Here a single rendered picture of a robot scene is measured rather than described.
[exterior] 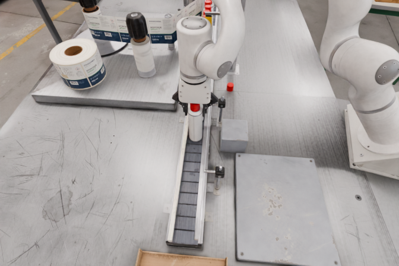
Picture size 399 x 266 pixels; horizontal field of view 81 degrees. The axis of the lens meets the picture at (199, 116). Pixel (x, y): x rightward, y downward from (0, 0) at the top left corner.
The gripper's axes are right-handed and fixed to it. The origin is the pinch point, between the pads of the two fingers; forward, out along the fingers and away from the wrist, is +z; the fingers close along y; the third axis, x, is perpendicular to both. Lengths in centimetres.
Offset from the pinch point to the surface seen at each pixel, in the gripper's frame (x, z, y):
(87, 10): -59, -2, 60
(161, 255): 40.8, 20.8, 6.5
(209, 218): 29.0, 20.9, -7.2
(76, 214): 31, 21, 37
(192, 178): 17.5, 16.2, -0.6
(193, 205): 26.8, 16.2, -1.8
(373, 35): -234, 104, -205
